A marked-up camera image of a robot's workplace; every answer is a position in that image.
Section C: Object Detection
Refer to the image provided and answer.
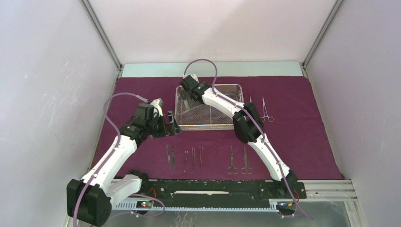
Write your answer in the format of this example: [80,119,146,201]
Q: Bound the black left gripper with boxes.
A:
[146,111,181,139]

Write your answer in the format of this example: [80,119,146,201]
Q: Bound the steel instrument tray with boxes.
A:
[174,84,244,131]

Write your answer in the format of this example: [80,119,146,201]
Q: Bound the steel surgical scissors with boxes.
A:
[261,97,274,122]

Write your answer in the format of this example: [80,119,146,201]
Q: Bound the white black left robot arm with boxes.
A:
[66,107,181,227]

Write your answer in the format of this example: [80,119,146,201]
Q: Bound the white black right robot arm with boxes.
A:
[180,79,298,198]

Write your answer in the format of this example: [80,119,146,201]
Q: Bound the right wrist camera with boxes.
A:
[180,74,200,91]

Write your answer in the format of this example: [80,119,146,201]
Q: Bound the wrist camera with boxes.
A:
[134,98,164,127]
[180,74,200,91]

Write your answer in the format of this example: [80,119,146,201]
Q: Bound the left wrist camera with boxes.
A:
[134,98,164,127]

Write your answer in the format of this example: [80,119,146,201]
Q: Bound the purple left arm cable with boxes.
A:
[72,92,166,227]

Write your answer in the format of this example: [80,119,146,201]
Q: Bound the grey cable duct strip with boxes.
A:
[112,200,279,212]

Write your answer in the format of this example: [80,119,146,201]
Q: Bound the left corner aluminium post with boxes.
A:
[79,0,123,71]

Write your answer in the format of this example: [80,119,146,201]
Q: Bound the corner aluminium post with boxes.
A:
[302,0,346,68]
[79,0,123,71]

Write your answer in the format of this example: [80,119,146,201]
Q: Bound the aluminium frame rail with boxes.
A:
[72,178,358,202]

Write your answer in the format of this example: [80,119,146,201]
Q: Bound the right corner aluminium post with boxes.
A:
[302,0,346,68]

